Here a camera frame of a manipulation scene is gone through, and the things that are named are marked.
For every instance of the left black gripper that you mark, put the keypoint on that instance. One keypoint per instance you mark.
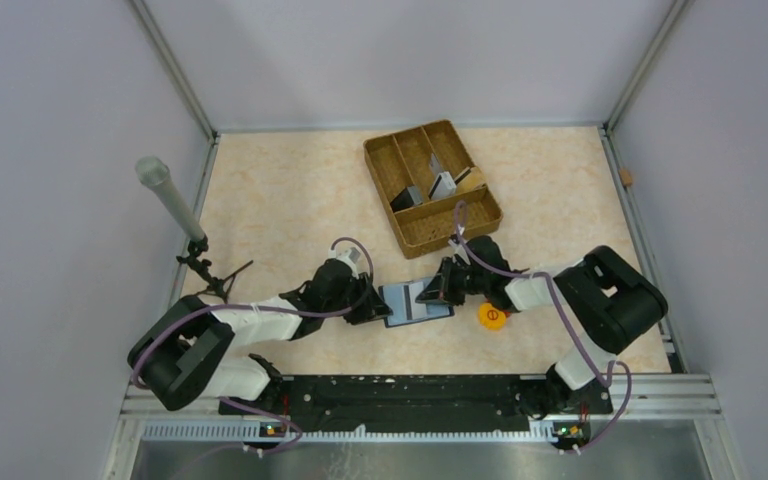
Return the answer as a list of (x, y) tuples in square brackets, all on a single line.
[(372, 306)]

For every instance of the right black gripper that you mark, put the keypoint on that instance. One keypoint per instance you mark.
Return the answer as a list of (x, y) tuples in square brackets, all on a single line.
[(441, 288)]

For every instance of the navy blue card holder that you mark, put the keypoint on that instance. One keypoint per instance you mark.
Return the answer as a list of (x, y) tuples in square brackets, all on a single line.
[(390, 293)]

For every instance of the dark grey credit card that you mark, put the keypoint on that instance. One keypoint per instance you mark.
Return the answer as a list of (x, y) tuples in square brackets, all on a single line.
[(408, 198)]

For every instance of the woven brown divided tray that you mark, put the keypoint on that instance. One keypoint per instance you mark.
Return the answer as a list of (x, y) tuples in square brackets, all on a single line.
[(420, 174)]

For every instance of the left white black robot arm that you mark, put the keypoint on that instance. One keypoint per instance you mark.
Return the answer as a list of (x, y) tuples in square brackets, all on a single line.
[(185, 355)]

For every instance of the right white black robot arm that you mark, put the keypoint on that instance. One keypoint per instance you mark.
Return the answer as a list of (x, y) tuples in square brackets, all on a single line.
[(612, 302)]

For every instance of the silver card in tray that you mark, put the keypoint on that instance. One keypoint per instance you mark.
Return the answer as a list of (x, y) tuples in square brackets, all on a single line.
[(443, 186)]

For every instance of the gold card in tray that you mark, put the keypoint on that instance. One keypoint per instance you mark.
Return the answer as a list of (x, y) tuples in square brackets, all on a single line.
[(469, 179)]

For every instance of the yellow round toy block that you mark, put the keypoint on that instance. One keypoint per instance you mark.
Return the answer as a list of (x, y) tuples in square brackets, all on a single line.
[(491, 318)]

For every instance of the small brown block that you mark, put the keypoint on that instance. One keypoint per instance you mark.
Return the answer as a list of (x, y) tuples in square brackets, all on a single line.
[(626, 178)]

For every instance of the grey microphone on tripod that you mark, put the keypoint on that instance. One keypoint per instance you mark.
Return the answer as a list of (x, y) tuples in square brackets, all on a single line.
[(155, 175)]

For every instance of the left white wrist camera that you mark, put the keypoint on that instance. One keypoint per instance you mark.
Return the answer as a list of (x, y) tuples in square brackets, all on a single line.
[(350, 257)]

